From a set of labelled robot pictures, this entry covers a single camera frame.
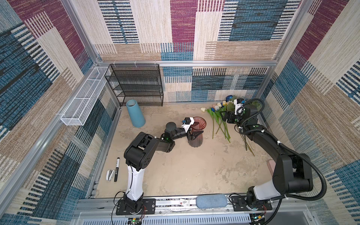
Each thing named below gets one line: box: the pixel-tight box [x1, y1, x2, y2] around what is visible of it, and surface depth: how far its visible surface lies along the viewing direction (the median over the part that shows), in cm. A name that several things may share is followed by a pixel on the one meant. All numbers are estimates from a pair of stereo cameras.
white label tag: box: [179, 198, 191, 208], surface depth 76 cm
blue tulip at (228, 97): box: [225, 94, 233, 103], surface depth 122 cm
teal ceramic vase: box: [125, 99, 146, 128], surface depth 98 cm
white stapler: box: [105, 169, 116, 182], surface depth 84 cm
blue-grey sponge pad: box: [195, 194, 228, 209], surface depth 74 cm
